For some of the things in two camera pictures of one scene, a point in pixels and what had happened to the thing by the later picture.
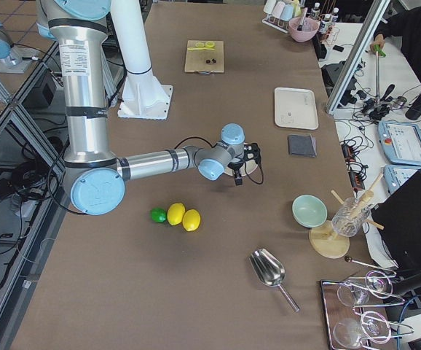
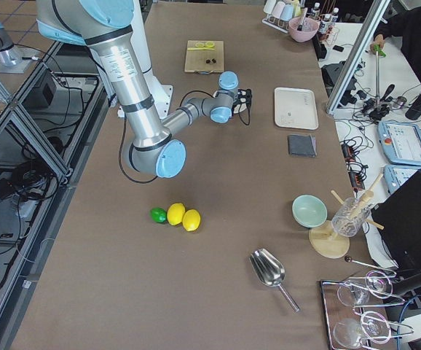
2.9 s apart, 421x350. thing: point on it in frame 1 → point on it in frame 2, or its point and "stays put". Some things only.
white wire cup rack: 278,24 stays put
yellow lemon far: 175,213 stays put
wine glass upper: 377,284 stays put
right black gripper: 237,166 → 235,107
